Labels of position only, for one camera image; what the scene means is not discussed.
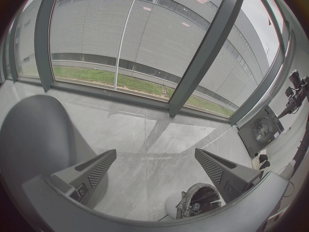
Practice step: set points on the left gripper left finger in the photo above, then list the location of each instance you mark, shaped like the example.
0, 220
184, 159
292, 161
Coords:
91, 175

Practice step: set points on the black garment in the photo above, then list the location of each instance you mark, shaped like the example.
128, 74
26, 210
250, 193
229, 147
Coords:
263, 161

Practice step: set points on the white perforated basket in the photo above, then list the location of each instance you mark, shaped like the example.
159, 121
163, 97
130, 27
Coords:
255, 163

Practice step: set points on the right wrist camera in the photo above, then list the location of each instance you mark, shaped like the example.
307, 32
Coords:
289, 91

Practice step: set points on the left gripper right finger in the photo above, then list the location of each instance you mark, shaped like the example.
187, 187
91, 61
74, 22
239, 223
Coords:
227, 177

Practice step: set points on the black plastic bag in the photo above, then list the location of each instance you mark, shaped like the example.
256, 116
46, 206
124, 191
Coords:
205, 194

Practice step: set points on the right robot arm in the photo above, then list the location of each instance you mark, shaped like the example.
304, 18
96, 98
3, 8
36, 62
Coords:
303, 86

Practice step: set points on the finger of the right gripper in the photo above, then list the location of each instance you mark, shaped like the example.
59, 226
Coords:
286, 112

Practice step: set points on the black plastic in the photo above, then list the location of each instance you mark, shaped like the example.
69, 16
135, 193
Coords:
195, 208

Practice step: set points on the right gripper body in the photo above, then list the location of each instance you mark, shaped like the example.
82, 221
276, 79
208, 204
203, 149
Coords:
295, 103

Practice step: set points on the window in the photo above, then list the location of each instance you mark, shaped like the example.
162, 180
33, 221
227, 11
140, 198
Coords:
208, 57

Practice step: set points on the dark grey washing machine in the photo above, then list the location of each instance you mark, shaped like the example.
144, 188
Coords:
262, 129

